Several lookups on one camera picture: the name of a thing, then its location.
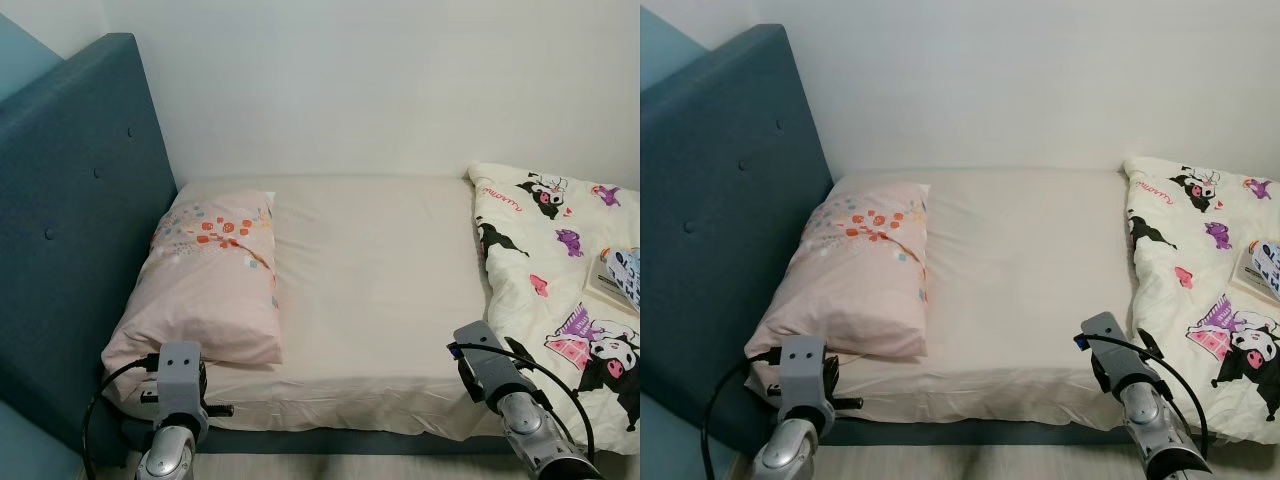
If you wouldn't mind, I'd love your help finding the pink patterned pillow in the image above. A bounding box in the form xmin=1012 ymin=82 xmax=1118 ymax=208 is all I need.
xmin=745 ymin=182 xmax=931 ymax=386
xmin=100 ymin=190 xmax=284 ymax=396

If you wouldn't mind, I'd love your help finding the beige sheeted mattress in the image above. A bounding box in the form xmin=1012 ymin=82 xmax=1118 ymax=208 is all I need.
xmin=110 ymin=175 xmax=521 ymax=441
xmin=760 ymin=168 xmax=1146 ymax=431

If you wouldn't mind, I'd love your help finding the blue padded headboard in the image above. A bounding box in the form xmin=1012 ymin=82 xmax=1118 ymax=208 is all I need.
xmin=640 ymin=24 xmax=833 ymax=456
xmin=0 ymin=33 xmax=179 ymax=466

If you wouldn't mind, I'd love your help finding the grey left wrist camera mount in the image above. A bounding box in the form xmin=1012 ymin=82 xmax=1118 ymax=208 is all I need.
xmin=158 ymin=341 xmax=208 ymax=431
xmin=778 ymin=336 xmax=833 ymax=426

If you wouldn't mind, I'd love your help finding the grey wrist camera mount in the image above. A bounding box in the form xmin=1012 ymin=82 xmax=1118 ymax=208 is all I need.
xmin=158 ymin=341 xmax=208 ymax=431
xmin=778 ymin=336 xmax=833 ymax=426
xmin=447 ymin=320 xmax=526 ymax=406
xmin=1075 ymin=312 xmax=1149 ymax=396

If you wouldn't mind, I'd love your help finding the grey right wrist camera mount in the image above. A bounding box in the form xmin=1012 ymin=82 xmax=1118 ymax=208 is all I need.
xmin=447 ymin=320 xmax=526 ymax=406
xmin=1075 ymin=312 xmax=1149 ymax=396

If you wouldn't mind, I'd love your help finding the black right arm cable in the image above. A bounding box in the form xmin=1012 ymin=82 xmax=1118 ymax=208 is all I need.
xmin=447 ymin=345 xmax=596 ymax=461
xmin=1075 ymin=335 xmax=1211 ymax=456

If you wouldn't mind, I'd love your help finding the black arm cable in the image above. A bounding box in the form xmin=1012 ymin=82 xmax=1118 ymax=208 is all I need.
xmin=700 ymin=348 xmax=786 ymax=480
xmin=1075 ymin=335 xmax=1211 ymax=456
xmin=82 ymin=355 xmax=166 ymax=480
xmin=447 ymin=345 xmax=596 ymax=461

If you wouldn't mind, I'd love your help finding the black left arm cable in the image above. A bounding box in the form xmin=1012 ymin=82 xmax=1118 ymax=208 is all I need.
xmin=700 ymin=348 xmax=786 ymax=480
xmin=82 ymin=355 xmax=166 ymax=480

